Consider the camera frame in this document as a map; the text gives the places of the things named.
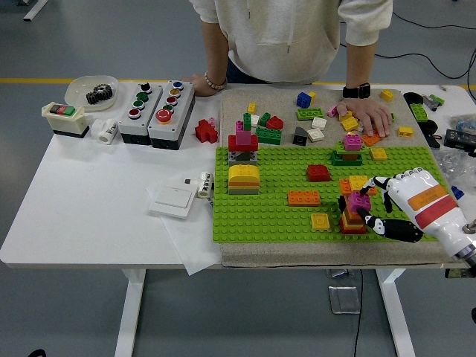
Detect black strap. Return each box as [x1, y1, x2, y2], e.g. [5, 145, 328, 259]
[422, 119, 443, 149]

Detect clear plastic bag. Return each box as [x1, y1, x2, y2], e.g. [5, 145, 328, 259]
[434, 150, 476, 187]

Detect dark grey sloped brick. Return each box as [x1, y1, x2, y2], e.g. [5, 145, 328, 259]
[292, 126, 309, 146]

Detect red sloped brick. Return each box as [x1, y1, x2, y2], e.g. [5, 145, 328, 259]
[306, 164, 332, 183]

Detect white tube with black writing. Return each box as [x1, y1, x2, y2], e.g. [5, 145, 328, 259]
[196, 171, 213, 199]

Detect grey wide brick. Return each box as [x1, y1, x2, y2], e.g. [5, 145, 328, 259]
[228, 184, 260, 196]

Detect grey-brown foam mat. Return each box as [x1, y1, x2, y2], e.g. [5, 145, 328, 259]
[217, 88, 476, 268]

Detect magenta tall brick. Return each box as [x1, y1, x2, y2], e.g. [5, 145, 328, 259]
[234, 120, 252, 147]

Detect thin black hanging cable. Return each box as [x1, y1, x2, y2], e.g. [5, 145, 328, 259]
[353, 268, 364, 357]

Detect red wide brick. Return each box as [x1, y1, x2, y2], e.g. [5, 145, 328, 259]
[228, 135, 259, 153]

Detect grey four-button control box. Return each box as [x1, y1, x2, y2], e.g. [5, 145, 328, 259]
[118, 82, 164, 145]

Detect grey green tool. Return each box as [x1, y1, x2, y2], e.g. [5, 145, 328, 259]
[422, 94, 446, 111]

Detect looped black floor cable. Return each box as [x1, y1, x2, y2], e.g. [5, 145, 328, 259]
[374, 48, 476, 80]

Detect white furniture foot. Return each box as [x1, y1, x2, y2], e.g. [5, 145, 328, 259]
[22, 0, 49, 22]

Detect black metal gear stack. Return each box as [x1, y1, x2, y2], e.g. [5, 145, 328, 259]
[86, 84, 115, 106]

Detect dark green long brick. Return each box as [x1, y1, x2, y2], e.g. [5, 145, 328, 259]
[255, 126, 283, 146]

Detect red-orange base brick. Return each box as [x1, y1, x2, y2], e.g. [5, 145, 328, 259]
[339, 222, 368, 236]

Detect yellow rounded brick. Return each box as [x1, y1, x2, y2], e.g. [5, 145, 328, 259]
[228, 164, 260, 183]

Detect person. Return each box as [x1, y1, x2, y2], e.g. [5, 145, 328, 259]
[181, 0, 394, 138]

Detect white wall switch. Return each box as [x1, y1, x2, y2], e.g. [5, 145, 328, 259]
[148, 184, 196, 219]

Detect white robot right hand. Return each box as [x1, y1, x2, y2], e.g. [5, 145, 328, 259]
[356, 168, 476, 257]

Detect green studded baseplate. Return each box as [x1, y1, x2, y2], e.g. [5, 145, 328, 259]
[210, 146, 475, 245]

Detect white paper sheet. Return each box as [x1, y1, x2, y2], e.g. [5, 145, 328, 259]
[145, 173, 223, 277]

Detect white table leg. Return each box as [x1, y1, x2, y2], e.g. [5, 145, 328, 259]
[375, 268, 417, 357]
[114, 269, 147, 357]

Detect grey brick base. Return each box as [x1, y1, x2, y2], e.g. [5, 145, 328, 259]
[228, 150, 258, 167]

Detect person's right hand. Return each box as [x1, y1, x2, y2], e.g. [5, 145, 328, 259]
[181, 74, 224, 97]

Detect magenta square toy brick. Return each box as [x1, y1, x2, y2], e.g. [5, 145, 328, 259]
[342, 133, 364, 152]
[347, 190, 372, 213]

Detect orange square brick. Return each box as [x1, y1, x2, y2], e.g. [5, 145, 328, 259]
[341, 210, 367, 224]

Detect grey emergency-stop control box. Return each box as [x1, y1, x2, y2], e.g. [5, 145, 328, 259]
[147, 80, 196, 151]

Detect orange long brick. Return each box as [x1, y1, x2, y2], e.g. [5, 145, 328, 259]
[361, 132, 384, 147]
[287, 190, 321, 208]

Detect white pipe tee fitting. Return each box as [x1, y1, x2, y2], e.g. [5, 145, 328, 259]
[91, 118, 119, 144]

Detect yellow square brick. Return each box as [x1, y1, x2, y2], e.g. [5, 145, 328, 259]
[348, 175, 370, 193]

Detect white translucent dish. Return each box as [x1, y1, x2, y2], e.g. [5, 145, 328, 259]
[65, 75, 119, 112]

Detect black desk control unit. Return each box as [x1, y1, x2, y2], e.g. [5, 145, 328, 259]
[445, 268, 476, 280]

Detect black smartwatch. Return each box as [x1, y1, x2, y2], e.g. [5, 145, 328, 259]
[341, 82, 372, 100]

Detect large metal floor plate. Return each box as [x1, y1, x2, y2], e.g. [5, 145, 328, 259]
[327, 284, 361, 315]

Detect red cross-shaped brick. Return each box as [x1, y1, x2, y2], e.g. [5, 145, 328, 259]
[195, 118, 219, 144]

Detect dark green frame brick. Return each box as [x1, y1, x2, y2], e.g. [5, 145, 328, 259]
[330, 153, 364, 167]

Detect orange wide brick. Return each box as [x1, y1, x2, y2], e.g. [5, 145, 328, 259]
[338, 178, 377, 197]

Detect cream red-green switch box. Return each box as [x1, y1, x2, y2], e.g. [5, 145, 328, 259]
[40, 102, 90, 139]

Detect bag with blue parts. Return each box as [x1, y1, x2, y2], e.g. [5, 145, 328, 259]
[448, 113, 476, 135]

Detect person's left hand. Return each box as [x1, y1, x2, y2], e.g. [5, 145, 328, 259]
[336, 98, 394, 138]

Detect black device green print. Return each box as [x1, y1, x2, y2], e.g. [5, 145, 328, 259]
[444, 129, 476, 153]

